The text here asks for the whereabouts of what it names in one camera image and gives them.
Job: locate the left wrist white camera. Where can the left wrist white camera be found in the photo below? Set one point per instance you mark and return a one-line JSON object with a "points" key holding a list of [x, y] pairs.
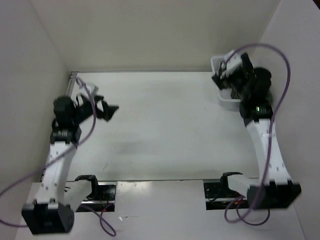
{"points": [[92, 88]]}

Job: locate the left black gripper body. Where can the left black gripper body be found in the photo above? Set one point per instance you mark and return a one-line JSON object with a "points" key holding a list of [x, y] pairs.
{"points": [[85, 110]]}

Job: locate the wrist white camera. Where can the wrist white camera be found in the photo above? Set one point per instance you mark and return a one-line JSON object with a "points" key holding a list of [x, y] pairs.
{"points": [[92, 88], [230, 62]]}

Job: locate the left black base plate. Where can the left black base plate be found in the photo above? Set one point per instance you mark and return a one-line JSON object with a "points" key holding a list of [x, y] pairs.
{"points": [[103, 201]]}

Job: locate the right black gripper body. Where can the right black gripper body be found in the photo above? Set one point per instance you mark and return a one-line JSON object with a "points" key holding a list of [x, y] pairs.
{"points": [[238, 80]]}

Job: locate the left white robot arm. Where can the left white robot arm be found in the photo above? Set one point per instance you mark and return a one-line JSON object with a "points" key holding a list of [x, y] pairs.
{"points": [[52, 210]]}

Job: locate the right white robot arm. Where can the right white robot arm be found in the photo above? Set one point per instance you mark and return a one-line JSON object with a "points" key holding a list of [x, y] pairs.
{"points": [[275, 188]]}

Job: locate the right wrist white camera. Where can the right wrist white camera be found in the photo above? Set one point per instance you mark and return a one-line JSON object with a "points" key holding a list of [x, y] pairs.
{"points": [[230, 62]]}

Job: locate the aluminium table edge rail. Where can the aluminium table edge rail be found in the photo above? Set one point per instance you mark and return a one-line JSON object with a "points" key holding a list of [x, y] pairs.
{"points": [[71, 83]]}

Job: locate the white plastic basket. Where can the white plastic basket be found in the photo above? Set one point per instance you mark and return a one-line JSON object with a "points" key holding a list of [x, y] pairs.
{"points": [[223, 96]]}

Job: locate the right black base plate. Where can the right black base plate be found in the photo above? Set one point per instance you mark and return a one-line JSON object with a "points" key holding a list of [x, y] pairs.
{"points": [[215, 197]]}

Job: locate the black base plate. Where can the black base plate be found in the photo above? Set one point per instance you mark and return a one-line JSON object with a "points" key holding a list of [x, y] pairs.
{"points": [[215, 197], [103, 201]]}

